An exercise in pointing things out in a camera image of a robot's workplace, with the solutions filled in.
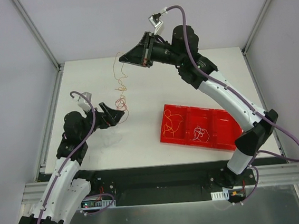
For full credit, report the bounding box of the orange cable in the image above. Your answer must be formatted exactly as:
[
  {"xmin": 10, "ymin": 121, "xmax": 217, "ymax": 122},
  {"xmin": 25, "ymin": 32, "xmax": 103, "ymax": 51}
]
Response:
[{"xmin": 113, "ymin": 94, "xmax": 130, "ymax": 125}]

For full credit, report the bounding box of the white cable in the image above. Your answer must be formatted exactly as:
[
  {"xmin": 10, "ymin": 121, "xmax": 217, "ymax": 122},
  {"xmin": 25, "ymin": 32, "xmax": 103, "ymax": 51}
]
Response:
[
  {"xmin": 97, "ymin": 124, "xmax": 124, "ymax": 152},
  {"xmin": 190, "ymin": 124, "xmax": 211, "ymax": 143}
]

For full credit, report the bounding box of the yellow cable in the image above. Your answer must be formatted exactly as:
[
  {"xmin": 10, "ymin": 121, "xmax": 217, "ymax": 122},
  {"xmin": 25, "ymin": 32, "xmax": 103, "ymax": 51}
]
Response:
[
  {"xmin": 160, "ymin": 108, "xmax": 187, "ymax": 139},
  {"xmin": 110, "ymin": 51, "xmax": 129, "ymax": 95}
]

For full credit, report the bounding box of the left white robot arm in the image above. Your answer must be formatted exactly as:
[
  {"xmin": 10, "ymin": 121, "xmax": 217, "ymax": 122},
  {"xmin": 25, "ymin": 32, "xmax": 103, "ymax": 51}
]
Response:
[{"xmin": 18, "ymin": 102, "xmax": 125, "ymax": 224}]

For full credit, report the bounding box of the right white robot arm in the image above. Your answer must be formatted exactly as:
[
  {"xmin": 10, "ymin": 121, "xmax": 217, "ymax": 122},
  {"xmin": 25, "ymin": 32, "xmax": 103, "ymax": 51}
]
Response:
[{"xmin": 119, "ymin": 25, "xmax": 278, "ymax": 188}]

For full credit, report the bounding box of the red three-compartment bin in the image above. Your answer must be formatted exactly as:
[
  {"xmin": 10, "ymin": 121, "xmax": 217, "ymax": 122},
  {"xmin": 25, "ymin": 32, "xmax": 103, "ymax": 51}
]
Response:
[{"xmin": 160, "ymin": 104, "xmax": 243, "ymax": 151}]

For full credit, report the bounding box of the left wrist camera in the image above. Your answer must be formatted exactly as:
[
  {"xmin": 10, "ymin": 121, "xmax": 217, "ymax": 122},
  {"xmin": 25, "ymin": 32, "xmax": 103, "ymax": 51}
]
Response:
[{"xmin": 73, "ymin": 92, "xmax": 92, "ymax": 112}]

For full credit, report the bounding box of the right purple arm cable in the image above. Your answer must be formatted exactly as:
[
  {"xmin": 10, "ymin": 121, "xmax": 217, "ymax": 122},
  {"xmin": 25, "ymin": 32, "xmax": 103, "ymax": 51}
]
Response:
[{"xmin": 164, "ymin": 0, "xmax": 299, "ymax": 173}]

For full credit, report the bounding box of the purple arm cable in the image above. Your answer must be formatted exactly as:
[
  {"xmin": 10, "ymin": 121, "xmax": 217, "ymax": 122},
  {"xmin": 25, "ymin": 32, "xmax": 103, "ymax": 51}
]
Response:
[
  {"xmin": 22, "ymin": 89, "xmax": 108, "ymax": 224},
  {"xmin": 164, "ymin": 0, "xmax": 299, "ymax": 173}
]

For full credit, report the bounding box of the left aluminium frame post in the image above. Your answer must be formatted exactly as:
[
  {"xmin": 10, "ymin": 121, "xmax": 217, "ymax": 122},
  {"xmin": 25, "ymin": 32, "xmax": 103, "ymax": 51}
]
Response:
[{"xmin": 8, "ymin": 0, "xmax": 65, "ymax": 75}]

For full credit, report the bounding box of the left white cable duct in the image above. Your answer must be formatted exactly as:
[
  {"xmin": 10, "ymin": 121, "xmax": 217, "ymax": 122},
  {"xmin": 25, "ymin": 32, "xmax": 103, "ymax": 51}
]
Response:
[{"xmin": 81, "ymin": 199, "xmax": 116, "ymax": 212}]

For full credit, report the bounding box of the white cable duct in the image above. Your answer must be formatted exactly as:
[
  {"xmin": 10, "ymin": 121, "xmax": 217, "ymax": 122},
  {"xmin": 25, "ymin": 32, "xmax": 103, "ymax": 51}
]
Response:
[
  {"xmin": 81, "ymin": 199, "xmax": 116, "ymax": 212},
  {"xmin": 210, "ymin": 190, "xmax": 230, "ymax": 201}
]

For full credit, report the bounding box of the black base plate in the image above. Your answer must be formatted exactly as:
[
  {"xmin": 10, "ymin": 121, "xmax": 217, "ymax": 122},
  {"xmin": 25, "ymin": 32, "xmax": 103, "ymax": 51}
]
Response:
[{"xmin": 75, "ymin": 150, "xmax": 292, "ymax": 212}]

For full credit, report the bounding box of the aluminium rail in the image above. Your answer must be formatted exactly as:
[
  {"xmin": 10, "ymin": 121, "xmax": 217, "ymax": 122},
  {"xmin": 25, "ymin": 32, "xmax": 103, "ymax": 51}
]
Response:
[{"xmin": 21, "ymin": 163, "xmax": 299, "ymax": 204}]

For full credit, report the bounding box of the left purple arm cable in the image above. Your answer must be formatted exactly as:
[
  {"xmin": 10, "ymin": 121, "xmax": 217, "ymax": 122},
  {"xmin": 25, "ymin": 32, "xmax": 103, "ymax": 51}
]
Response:
[{"xmin": 22, "ymin": 89, "xmax": 108, "ymax": 224}]

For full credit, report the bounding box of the right white cable duct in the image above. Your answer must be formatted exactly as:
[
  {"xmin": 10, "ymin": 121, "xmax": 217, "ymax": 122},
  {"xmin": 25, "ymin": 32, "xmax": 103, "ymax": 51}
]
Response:
[{"xmin": 210, "ymin": 190, "xmax": 230, "ymax": 201}]

